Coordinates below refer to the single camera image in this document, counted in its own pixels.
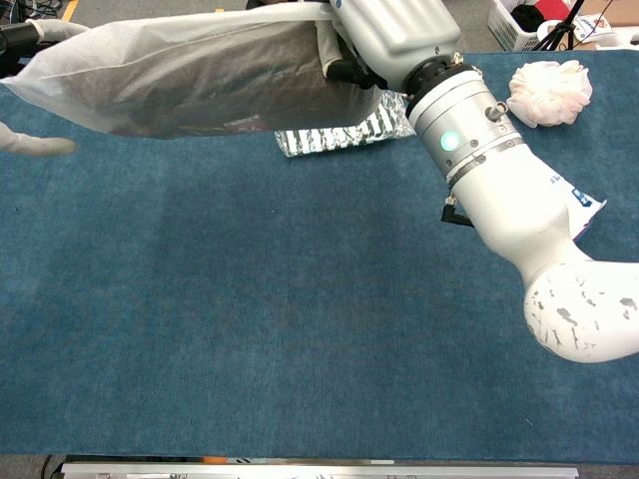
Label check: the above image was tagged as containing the right robot hand white glove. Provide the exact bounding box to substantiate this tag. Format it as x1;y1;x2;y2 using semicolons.
316;18;389;92

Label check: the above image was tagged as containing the frosted bag with dark contents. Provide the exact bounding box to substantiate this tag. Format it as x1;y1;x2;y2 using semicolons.
0;2;386;142

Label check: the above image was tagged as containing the striped black white package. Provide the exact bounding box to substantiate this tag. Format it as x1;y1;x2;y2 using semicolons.
273;92;416;159

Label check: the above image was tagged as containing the white printed paper packet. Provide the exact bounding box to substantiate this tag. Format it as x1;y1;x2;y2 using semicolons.
572;13;616;44

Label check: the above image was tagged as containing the white plastic laundry basket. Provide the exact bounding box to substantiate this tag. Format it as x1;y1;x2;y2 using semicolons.
486;0;553;52

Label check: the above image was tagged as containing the pink white bundled cloth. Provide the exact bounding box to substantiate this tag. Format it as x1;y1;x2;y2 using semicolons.
505;58;594;129

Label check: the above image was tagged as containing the blue carpet table cover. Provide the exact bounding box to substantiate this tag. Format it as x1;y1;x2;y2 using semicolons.
0;48;639;458

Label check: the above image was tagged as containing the brown cardboard box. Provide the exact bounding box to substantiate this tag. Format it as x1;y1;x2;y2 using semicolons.
581;0;639;27

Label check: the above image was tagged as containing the white packet with blue print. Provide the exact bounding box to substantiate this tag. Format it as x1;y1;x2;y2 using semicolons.
547;173;609;241

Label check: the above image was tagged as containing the black camera tripod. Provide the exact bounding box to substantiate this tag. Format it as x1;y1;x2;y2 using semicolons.
537;0;586;52

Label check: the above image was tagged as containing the aluminium profile rail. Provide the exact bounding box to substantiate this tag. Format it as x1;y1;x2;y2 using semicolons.
59;460;581;479

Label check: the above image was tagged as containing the black cable under table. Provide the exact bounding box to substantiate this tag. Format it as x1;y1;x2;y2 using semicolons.
41;453;67;479

